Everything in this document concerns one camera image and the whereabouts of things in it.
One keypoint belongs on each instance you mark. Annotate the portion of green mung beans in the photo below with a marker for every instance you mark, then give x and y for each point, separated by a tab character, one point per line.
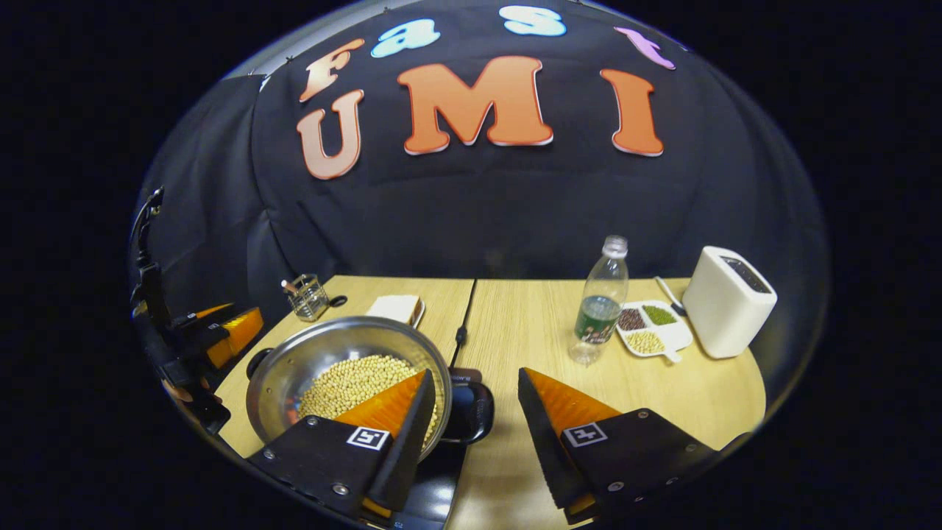
659	315

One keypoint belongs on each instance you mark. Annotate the sandwich on small plate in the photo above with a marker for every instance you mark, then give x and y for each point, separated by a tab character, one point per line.
394	308

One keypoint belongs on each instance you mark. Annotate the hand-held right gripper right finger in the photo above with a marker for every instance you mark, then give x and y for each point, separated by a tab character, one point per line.
541	434

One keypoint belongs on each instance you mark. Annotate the portion of dark red beans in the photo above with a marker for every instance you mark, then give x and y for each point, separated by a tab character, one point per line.
631	319

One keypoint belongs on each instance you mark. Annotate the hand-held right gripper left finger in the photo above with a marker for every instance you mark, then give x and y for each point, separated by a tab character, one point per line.
405	449

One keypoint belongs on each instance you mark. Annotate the clear plastic water bottle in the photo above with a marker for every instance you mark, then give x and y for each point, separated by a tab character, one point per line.
602	309

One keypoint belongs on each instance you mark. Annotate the pile of soybeans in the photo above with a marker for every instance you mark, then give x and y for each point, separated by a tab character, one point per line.
346	383

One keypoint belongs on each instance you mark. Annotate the white divided plate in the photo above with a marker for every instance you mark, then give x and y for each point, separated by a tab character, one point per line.
673	337

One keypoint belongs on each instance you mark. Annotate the small portion of yellow soybeans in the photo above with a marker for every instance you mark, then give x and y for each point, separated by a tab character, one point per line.
645	342

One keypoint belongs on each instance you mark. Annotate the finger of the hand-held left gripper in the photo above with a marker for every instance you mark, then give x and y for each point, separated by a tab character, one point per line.
239	335
202	315

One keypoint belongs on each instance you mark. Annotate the black induction cooktop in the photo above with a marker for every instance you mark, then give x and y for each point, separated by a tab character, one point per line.
434	486

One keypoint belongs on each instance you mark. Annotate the white toaster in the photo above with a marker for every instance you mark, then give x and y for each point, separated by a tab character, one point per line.
725	309

